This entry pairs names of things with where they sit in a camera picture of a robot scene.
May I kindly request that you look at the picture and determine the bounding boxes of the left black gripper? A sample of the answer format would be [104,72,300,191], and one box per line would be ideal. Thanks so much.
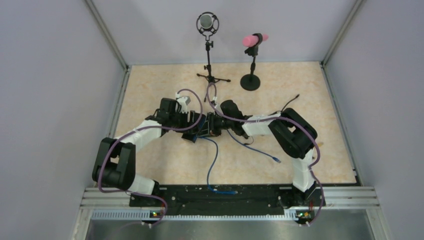
[169,109,200,135]

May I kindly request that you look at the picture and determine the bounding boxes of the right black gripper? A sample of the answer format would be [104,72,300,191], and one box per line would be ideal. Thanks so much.
[196,112,234,139]

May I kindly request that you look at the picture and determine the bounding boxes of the black network switch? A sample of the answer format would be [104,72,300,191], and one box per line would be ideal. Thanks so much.
[181,133,198,143]

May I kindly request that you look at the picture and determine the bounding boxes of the blue ethernet cable short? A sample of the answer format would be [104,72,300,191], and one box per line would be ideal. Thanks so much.
[200,137,238,195]

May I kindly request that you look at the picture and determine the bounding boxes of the blue ethernet cable long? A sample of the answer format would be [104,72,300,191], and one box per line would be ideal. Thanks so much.
[226,129,281,164]

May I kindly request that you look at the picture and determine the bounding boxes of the black power adapter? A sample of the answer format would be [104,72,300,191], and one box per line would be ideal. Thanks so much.
[242,136,255,146]

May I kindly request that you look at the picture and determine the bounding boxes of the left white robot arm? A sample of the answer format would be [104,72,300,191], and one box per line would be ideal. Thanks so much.
[91,94,207,207]

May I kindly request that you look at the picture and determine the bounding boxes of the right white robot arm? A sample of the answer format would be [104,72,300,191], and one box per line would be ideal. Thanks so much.
[196,100,321,206]

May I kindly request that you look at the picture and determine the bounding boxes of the black tripod microphone stand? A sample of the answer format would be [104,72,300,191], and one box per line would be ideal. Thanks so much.
[196,35,231,84]

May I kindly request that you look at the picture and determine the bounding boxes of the black round-base microphone stand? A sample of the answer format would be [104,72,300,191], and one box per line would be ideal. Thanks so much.
[240,46,261,91]

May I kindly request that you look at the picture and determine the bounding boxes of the pink foam microphone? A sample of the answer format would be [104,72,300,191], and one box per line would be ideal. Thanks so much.
[242,34,269,47]

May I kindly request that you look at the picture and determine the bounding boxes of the grey studio microphone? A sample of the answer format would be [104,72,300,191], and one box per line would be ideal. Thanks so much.
[196,11,220,38]

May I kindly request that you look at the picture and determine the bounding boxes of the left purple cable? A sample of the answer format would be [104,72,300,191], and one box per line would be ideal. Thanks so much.
[97,88,204,228]

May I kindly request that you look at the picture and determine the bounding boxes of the purple cable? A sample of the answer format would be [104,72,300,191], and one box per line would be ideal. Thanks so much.
[97,88,204,228]
[204,82,325,226]

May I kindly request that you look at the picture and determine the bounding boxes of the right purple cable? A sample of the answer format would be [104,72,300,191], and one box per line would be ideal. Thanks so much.
[204,82,325,226]

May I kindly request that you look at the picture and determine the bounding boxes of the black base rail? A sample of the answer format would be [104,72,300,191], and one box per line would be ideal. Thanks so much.
[129,184,326,216]

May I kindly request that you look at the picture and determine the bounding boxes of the white slotted cable duct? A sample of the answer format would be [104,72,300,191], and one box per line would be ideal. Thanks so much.
[91,209,312,221]

